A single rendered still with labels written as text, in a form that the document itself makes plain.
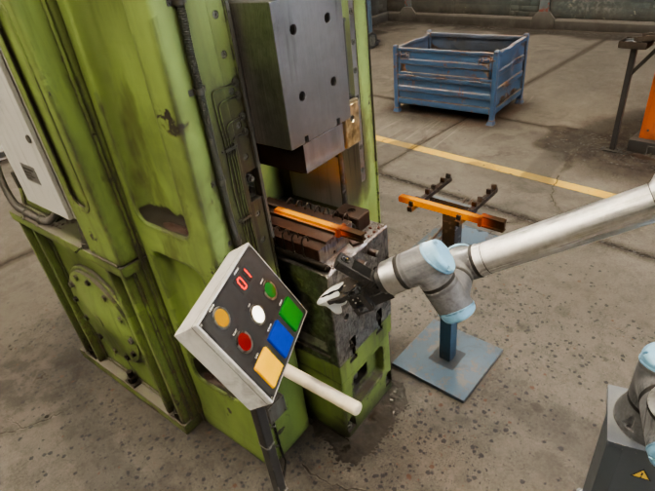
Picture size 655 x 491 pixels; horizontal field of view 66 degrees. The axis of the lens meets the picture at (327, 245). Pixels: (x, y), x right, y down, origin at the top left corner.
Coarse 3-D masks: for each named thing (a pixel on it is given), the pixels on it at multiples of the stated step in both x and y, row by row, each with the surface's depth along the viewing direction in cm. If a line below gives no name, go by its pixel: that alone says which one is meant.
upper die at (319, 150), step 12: (324, 132) 157; (336, 132) 162; (312, 144) 153; (324, 144) 158; (336, 144) 163; (264, 156) 164; (276, 156) 160; (288, 156) 157; (300, 156) 153; (312, 156) 155; (324, 156) 160; (288, 168) 159; (300, 168) 156; (312, 168) 156
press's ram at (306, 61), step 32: (256, 0) 130; (288, 0) 130; (320, 0) 139; (256, 32) 132; (288, 32) 133; (320, 32) 143; (256, 64) 138; (288, 64) 136; (320, 64) 146; (256, 96) 145; (288, 96) 139; (320, 96) 150; (256, 128) 151; (288, 128) 143; (320, 128) 154
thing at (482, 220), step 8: (400, 200) 204; (408, 200) 201; (416, 200) 199; (424, 200) 199; (432, 208) 195; (440, 208) 193; (448, 208) 191; (456, 208) 190; (464, 216) 187; (472, 216) 185; (480, 216) 183; (488, 216) 181; (496, 216) 181; (480, 224) 183; (488, 224) 182; (496, 224) 180; (504, 224) 178
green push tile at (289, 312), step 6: (288, 300) 141; (282, 306) 139; (288, 306) 140; (294, 306) 143; (282, 312) 137; (288, 312) 139; (294, 312) 142; (300, 312) 144; (282, 318) 137; (288, 318) 138; (294, 318) 141; (300, 318) 143; (294, 324) 140; (294, 330) 139
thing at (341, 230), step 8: (280, 208) 193; (296, 216) 187; (304, 216) 186; (312, 216) 185; (320, 224) 181; (328, 224) 179; (336, 224) 179; (344, 224) 177; (336, 232) 176; (344, 232) 176; (352, 232) 173; (360, 232) 172; (360, 240) 172
